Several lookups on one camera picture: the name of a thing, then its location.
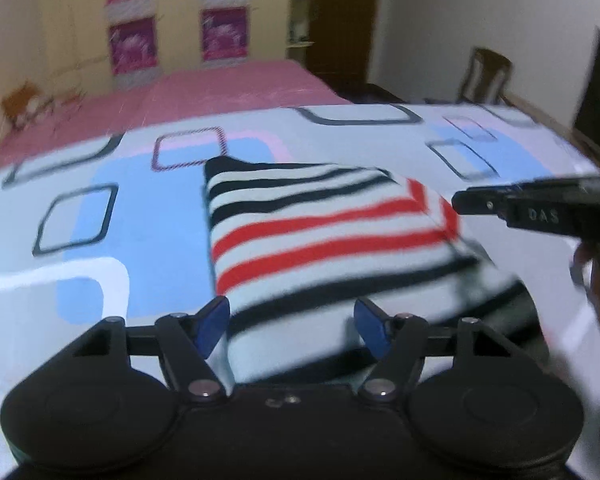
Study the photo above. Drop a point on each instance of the orange plush toy pillow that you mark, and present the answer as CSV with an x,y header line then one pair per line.
x,y
23,105

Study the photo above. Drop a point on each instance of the dark brown wooden door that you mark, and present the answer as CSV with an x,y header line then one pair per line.
x,y
342,36

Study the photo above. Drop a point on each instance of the corner shelf unit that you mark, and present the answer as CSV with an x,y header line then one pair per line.
x,y
298,30

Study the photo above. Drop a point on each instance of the cream wardrobe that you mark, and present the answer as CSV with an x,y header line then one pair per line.
x,y
69,44

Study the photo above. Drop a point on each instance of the striped knit child sweater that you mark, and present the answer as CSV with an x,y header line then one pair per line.
x,y
293,246

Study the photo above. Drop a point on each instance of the wooden bed footboard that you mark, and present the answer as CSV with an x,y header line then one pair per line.
x,y
576,138

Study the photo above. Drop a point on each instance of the lower right pink poster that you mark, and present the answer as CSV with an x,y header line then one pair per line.
x,y
224,33

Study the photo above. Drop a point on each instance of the dark wooden chair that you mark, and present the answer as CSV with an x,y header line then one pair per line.
x,y
486,77

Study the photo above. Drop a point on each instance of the patterned light blue bedspread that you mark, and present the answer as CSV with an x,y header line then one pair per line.
x,y
100,239

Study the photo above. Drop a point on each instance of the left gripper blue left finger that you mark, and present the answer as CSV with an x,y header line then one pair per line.
x,y
185,342

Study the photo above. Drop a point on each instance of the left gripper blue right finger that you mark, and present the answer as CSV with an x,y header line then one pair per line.
x,y
397,343

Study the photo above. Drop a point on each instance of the lower left pink poster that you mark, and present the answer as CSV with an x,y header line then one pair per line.
x,y
133,46

